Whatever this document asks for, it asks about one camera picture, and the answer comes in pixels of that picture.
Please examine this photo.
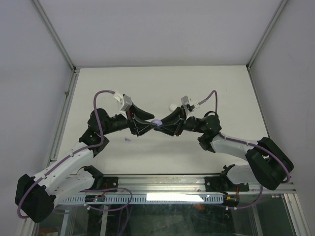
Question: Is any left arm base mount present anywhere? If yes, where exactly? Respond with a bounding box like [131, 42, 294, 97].
[78, 165, 119, 193]

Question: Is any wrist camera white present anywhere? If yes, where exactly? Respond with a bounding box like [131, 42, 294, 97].
[181, 95, 200, 118]
[113, 91, 132, 117]

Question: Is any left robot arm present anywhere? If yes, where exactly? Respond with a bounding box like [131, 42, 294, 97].
[15, 103, 155, 223]

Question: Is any aluminium front rail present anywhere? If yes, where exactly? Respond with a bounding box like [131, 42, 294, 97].
[59, 174, 296, 196]

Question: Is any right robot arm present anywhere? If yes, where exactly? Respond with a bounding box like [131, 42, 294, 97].
[153, 107, 294, 190]

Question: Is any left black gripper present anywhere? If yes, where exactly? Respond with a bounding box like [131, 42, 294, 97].
[101, 103, 157, 135]

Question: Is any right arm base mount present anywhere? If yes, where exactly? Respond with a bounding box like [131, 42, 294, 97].
[204, 164, 249, 195]

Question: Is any purple earbud case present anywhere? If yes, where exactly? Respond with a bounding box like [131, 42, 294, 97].
[151, 119, 163, 126]

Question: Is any slotted cable duct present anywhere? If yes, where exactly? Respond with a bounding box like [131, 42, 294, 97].
[61, 193, 223, 205]

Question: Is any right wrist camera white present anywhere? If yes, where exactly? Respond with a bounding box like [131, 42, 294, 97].
[181, 95, 200, 118]

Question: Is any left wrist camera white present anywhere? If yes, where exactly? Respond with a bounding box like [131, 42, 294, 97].
[113, 91, 132, 117]

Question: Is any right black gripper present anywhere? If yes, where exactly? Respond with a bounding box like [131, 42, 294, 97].
[154, 107, 204, 137]

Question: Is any white earbud case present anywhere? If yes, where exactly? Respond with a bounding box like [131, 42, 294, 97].
[169, 104, 178, 112]

